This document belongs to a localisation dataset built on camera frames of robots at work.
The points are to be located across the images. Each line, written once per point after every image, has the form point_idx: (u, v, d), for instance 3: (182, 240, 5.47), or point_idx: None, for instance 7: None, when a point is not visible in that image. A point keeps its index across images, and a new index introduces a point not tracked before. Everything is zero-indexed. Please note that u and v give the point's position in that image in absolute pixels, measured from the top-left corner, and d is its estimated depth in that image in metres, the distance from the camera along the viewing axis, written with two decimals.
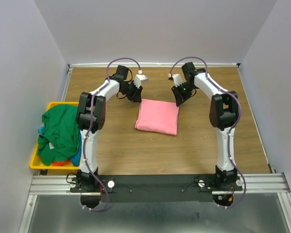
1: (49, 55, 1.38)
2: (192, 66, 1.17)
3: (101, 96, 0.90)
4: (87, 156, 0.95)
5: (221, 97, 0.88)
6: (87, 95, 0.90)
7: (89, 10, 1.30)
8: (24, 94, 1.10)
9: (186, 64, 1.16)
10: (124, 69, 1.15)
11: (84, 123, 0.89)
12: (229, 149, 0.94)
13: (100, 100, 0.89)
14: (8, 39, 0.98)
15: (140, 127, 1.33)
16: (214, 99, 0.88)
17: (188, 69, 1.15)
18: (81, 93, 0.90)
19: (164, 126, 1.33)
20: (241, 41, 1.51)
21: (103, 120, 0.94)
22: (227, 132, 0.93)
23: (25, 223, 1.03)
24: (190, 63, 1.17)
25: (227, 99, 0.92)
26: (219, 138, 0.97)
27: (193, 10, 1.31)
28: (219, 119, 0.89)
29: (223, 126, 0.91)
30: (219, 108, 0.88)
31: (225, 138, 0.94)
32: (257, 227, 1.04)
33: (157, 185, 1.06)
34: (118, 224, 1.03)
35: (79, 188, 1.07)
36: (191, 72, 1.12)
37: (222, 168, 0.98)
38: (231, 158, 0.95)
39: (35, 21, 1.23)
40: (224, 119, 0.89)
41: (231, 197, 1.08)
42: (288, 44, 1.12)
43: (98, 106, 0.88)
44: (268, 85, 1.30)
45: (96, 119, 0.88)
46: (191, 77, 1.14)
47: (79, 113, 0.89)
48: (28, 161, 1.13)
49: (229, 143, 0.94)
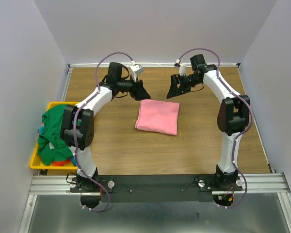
1: (49, 56, 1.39)
2: (202, 59, 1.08)
3: (88, 110, 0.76)
4: (80, 165, 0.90)
5: (232, 102, 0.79)
6: (72, 108, 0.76)
7: (88, 10, 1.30)
8: (24, 94, 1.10)
9: (197, 57, 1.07)
10: (116, 69, 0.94)
11: (69, 139, 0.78)
12: (232, 155, 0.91)
13: (86, 116, 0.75)
14: (8, 39, 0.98)
15: (140, 127, 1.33)
16: (223, 104, 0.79)
17: (198, 63, 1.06)
18: (65, 106, 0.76)
19: (164, 126, 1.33)
20: (241, 41, 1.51)
21: (91, 134, 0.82)
22: (234, 138, 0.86)
23: (25, 223, 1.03)
24: (200, 56, 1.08)
25: (238, 103, 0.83)
26: (224, 141, 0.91)
27: (192, 11, 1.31)
28: (228, 124, 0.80)
29: (230, 132, 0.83)
30: (228, 114, 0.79)
31: (231, 142, 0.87)
32: (258, 227, 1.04)
33: (157, 185, 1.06)
34: (118, 224, 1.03)
35: (79, 188, 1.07)
36: (202, 68, 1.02)
37: (224, 170, 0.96)
38: (234, 162, 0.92)
39: (35, 21, 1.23)
40: (233, 124, 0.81)
41: (231, 197, 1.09)
42: (287, 44, 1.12)
43: (83, 122, 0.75)
44: (268, 86, 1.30)
45: (82, 135, 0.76)
46: (200, 74, 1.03)
47: (63, 128, 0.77)
48: (28, 161, 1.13)
49: (234, 148, 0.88)
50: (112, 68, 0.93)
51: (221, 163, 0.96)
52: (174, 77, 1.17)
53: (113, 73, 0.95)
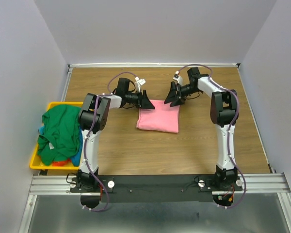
1: (49, 56, 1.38)
2: (197, 71, 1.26)
3: (106, 98, 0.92)
4: (87, 157, 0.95)
5: (220, 94, 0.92)
6: (92, 96, 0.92)
7: (89, 10, 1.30)
8: (24, 94, 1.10)
9: (192, 69, 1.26)
10: (123, 83, 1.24)
11: (85, 123, 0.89)
12: (229, 148, 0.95)
13: (105, 102, 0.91)
14: (8, 38, 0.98)
15: (142, 126, 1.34)
16: (214, 95, 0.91)
17: (193, 74, 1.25)
18: (87, 94, 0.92)
19: (166, 125, 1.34)
20: (241, 41, 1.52)
21: (104, 123, 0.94)
22: (227, 129, 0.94)
23: (25, 223, 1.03)
24: (195, 67, 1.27)
25: (228, 97, 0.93)
26: (219, 136, 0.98)
27: (192, 11, 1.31)
28: (219, 115, 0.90)
29: (222, 123, 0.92)
30: (219, 105, 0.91)
31: (225, 134, 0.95)
32: (257, 227, 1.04)
33: (158, 185, 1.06)
34: (118, 224, 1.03)
35: (79, 188, 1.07)
36: (196, 76, 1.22)
37: (222, 167, 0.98)
38: (231, 156, 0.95)
39: (35, 21, 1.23)
40: (224, 116, 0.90)
41: (231, 197, 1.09)
42: (287, 44, 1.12)
43: (102, 106, 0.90)
44: (268, 86, 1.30)
45: (98, 119, 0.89)
46: (194, 82, 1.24)
47: (82, 111, 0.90)
48: (28, 161, 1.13)
49: (229, 140, 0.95)
50: (121, 83, 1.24)
51: (219, 160, 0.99)
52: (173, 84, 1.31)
53: (121, 86, 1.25)
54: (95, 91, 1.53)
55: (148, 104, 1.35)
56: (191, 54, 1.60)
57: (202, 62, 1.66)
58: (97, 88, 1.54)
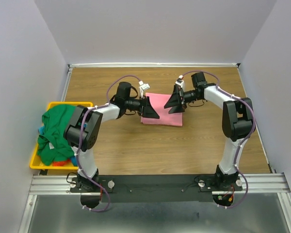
1: (49, 55, 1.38)
2: (202, 77, 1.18)
3: (97, 113, 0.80)
4: (82, 166, 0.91)
5: (233, 103, 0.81)
6: (83, 108, 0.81)
7: (88, 10, 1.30)
8: (24, 93, 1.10)
9: (197, 74, 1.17)
10: (123, 90, 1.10)
11: (72, 140, 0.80)
12: (235, 159, 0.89)
13: (94, 118, 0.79)
14: (8, 38, 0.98)
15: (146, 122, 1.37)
16: (225, 104, 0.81)
17: (198, 80, 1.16)
18: (78, 106, 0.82)
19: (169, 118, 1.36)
20: (241, 41, 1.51)
21: (94, 139, 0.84)
22: (238, 143, 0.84)
23: (25, 223, 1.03)
24: (201, 74, 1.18)
25: (241, 107, 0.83)
26: (228, 145, 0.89)
27: (192, 10, 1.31)
28: (234, 129, 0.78)
29: (236, 138, 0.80)
30: (233, 116, 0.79)
31: (235, 147, 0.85)
32: (257, 227, 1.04)
33: (157, 185, 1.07)
34: (118, 225, 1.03)
35: (79, 188, 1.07)
36: (201, 86, 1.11)
37: (225, 172, 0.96)
38: (235, 166, 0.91)
39: (35, 21, 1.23)
40: (238, 130, 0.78)
41: (231, 197, 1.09)
42: (287, 44, 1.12)
43: (90, 122, 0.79)
44: (268, 86, 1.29)
45: (86, 136, 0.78)
46: (200, 92, 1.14)
47: (69, 126, 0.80)
48: (28, 161, 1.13)
49: (236, 153, 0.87)
50: (120, 90, 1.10)
51: (223, 164, 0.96)
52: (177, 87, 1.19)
53: (121, 93, 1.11)
54: (95, 91, 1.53)
55: (152, 113, 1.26)
56: (191, 54, 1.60)
57: (201, 62, 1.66)
58: (97, 89, 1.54)
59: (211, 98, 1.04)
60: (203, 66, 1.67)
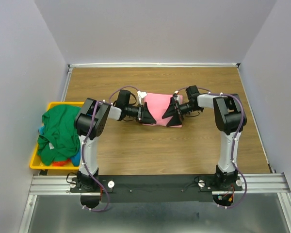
1: (49, 56, 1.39)
2: (196, 90, 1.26)
3: (106, 105, 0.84)
4: (85, 160, 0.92)
5: (222, 99, 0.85)
6: (91, 101, 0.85)
7: (89, 10, 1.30)
8: (24, 94, 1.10)
9: (191, 88, 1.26)
10: (124, 96, 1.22)
11: (81, 128, 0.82)
12: (232, 155, 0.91)
13: (104, 108, 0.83)
14: (8, 39, 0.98)
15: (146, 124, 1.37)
16: (214, 100, 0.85)
17: (192, 93, 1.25)
18: (87, 98, 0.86)
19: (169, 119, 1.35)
20: (241, 41, 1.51)
21: (101, 129, 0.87)
22: (232, 137, 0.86)
23: (25, 223, 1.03)
24: (194, 87, 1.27)
25: (231, 103, 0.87)
26: (223, 141, 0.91)
27: (192, 11, 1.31)
28: (226, 122, 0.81)
29: (229, 130, 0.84)
30: (223, 109, 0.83)
31: (230, 141, 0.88)
32: (257, 227, 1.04)
33: (157, 185, 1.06)
34: (118, 225, 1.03)
35: (79, 188, 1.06)
36: (195, 96, 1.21)
37: (224, 170, 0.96)
38: (233, 161, 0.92)
39: (35, 21, 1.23)
40: (231, 123, 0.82)
41: (231, 197, 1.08)
42: (287, 44, 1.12)
43: (101, 111, 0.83)
44: (268, 86, 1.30)
45: (96, 124, 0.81)
46: (194, 102, 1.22)
47: (79, 115, 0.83)
48: (28, 161, 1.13)
49: (233, 148, 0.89)
50: (121, 95, 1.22)
51: (221, 162, 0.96)
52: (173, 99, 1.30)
53: (121, 99, 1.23)
54: (95, 91, 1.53)
55: (149, 117, 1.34)
56: (191, 54, 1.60)
57: (201, 62, 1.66)
58: (97, 89, 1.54)
59: (203, 104, 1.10)
60: (203, 66, 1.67)
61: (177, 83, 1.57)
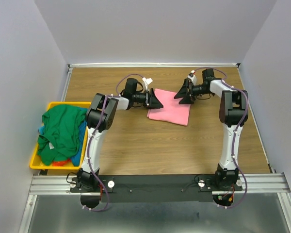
1: (49, 56, 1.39)
2: (211, 74, 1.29)
3: (114, 99, 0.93)
4: (89, 155, 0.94)
5: (230, 93, 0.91)
6: (101, 96, 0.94)
7: (89, 10, 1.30)
8: (24, 94, 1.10)
9: (207, 71, 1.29)
10: (131, 86, 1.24)
11: (91, 122, 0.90)
12: (233, 149, 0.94)
13: (113, 103, 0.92)
14: (8, 39, 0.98)
15: (154, 117, 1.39)
16: (223, 93, 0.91)
17: (207, 75, 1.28)
18: (96, 94, 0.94)
19: (174, 116, 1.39)
20: (241, 41, 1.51)
21: (110, 123, 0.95)
22: (233, 130, 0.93)
23: (25, 223, 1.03)
24: (210, 70, 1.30)
25: (238, 98, 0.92)
26: (225, 136, 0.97)
27: (192, 11, 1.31)
28: (228, 115, 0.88)
29: (230, 123, 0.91)
30: (229, 103, 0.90)
31: (231, 135, 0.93)
32: (258, 228, 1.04)
33: (157, 185, 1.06)
34: (118, 225, 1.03)
35: (79, 188, 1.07)
36: (209, 80, 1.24)
37: (224, 166, 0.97)
38: (234, 157, 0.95)
39: (35, 21, 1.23)
40: (233, 116, 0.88)
41: (231, 197, 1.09)
42: (287, 45, 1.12)
43: (109, 107, 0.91)
44: (268, 86, 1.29)
45: (105, 118, 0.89)
46: (207, 84, 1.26)
47: (89, 110, 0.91)
48: (28, 161, 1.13)
49: (234, 141, 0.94)
50: (128, 86, 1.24)
51: (221, 158, 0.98)
52: (187, 81, 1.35)
53: (129, 88, 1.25)
54: (95, 90, 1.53)
55: (156, 102, 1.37)
56: (191, 54, 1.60)
57: (201, 62, 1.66)
58: (97, 89, 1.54)
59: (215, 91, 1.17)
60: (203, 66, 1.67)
61: (177, 83, 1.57)
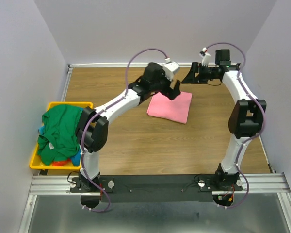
1: (49, 56, 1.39)
2: (227, 56, 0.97)
3: (104, 119, 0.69)
4: (85, 166, 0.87)
5: (247, 104, 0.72)
6: (89, 111, 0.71)
7: (89, 10, 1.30)
8: (24, 93, 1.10)
9: (222, 52, 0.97)
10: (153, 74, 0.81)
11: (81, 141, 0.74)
12: (236, 158, 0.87)
13: (100, 124, 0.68)
14: (8, 38, 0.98)
15: (154, 116, 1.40)
16: (237, 104, 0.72)
17: (222, 59, 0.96)
18: (85, 107, 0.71)
19: (173, 114, 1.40)
20: (241, 41, 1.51)
21: (103, 141, 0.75)
22: (241, 141, 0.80)
23: (25, 223, 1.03)
24: (226, 51, 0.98)
25: (254, 107, 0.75)
26: (231, 144, 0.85)
27: (193, 11, 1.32)
28: (239, 128, 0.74)
29: (239, 135, 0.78)
30: (242, 116, 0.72)
31: (238, 145, 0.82)
32: (258, 228, 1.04)
33: (157, 185, 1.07)
34: (118, 225, 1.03)
35: (79, 188, 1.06)
36: (222, 66, 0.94)
37: (225, 170, 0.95)
38: (237, 164, 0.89)
39: (35, 21, 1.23)
40: (244, 130, 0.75)
41: (231, 197, 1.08)
42: (287, 45, 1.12)
43: (96, 129, 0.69)
44: (268, 86, 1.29)
45: (91, 141, 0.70)
46: (220, 72, 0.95)
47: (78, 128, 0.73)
48: (28, 161, 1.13)
49: (240, 152, 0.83)
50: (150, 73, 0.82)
51: (224, 163, 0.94)
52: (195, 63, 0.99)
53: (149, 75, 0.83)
54: (95, 90, 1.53)
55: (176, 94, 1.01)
56: (192, 54, 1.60)
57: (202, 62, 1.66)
58: (97, 89, 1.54)
59: (227, 83, 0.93)
60: None
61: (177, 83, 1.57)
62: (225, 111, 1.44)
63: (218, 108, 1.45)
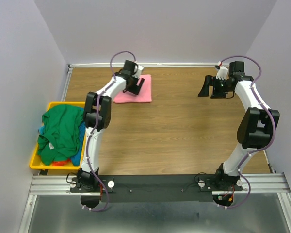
1: (49, 56, 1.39)
2: (242, 67, 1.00)
3: (107, 96, 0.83)
4: (88, 154, 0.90)
5: (258, 113, 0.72)
6: (93, 94, 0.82)
7: (89, 11, 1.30)
8: (24, 93, 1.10)
9: (236, 63, 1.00)
10: (130, 64, 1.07)
11: (89, 122, 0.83)
12: (240, 164, 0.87)
13: (106, 100, 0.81)
14: (8, 39, 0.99)
15: (121, 102, 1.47)
16: (248, 111, 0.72)
17: (235, 70, 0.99)
18: (88, 92, 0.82)
19: (138, 96, 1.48)
20: (242, 41, 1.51)
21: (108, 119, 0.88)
22: (247, 151, 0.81)
23: (25, 223, 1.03)
24: (241, 62, 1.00)
25: (266, 117, 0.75)
26: (237, 149, 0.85)
27: (193, 10, 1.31)
28: (248, 138, 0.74)
29: (247, 145, 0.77)
30: (252, 124, 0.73)
31: (243, 154, 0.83)
32: (258, 228, 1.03)
33: (158, 185, 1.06)
34: (118, 225, 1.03)
35: (79, 188, 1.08)
36: (236, 76, 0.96)
37: (226, 171, 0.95)
38: (239, 170, 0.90)
39: (35, 21, 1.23)
40: (252, 141, 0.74)
41: (231, 197, 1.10)
42: (287, 44, 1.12)
43: (104, 106, 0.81)
44: (268, 86, 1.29)
45: (102, 117, 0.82)
46: (233, 82, 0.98)
47: (85, 112, 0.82)
48: (28, 161, 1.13)
49: (244, 159, 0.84)
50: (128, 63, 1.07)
51: (227, 165, 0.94)
52: (208, 76, 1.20)
53: (128, 66, 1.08)
54: (95, 91, 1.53)
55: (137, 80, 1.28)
56: (192, 54, 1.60)
57: (202, 61, 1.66)
58: (96, 89, 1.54)
59: (238, 93, 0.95)
60: (203, 66, 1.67)
61: (177, 83, 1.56)
62: (225, 111, 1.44)
63: (218, 108, 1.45)
